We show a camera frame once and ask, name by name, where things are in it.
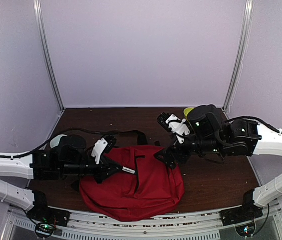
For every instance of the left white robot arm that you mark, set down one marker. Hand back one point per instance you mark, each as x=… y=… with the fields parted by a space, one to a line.
x=38 y=164

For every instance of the pale green ceramic bowl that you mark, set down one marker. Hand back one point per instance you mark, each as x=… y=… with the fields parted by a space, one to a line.
x=56 y=140

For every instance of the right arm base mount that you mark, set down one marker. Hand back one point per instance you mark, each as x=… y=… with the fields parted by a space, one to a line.
x=248 y=211

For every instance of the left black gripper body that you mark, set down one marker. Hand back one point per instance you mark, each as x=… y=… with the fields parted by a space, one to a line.
x=69 y=169

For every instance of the yellow-green plastic bowl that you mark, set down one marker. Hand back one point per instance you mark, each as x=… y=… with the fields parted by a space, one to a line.
x=186 y=111

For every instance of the right aluminium frame post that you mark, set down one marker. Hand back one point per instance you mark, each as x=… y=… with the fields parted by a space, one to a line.
x=242 y=47

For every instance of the aluminium frame post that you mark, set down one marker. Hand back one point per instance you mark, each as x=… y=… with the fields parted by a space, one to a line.
x=242 y=47
x=46 y=54

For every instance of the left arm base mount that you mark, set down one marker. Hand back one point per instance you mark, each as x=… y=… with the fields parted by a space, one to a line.
x=45 y=218

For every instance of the left aluminium frame post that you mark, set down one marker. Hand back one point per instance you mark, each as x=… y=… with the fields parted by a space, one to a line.
x=46 y=54

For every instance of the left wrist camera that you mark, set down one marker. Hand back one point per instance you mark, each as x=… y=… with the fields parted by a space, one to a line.
x=103 y=145

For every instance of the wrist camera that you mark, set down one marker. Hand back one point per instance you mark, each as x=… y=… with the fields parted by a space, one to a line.
x=103 y=145
x=174 y=125

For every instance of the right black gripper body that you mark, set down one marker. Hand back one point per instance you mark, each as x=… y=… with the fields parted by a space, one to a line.
x=209 y=145

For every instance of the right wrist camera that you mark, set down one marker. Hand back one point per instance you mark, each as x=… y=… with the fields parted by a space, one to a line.
x=174 y=125

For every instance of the teal-capped white marker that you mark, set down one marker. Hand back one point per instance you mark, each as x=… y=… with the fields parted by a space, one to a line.
x=128 y=170

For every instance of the red backpack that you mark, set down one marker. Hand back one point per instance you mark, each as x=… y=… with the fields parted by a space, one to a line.
x=153 y=190

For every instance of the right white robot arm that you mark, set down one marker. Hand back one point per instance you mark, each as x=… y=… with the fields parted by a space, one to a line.
x=247 y=136

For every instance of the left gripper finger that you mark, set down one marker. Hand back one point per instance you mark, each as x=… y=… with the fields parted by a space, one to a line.
x=112 y=175
x=112 y=164

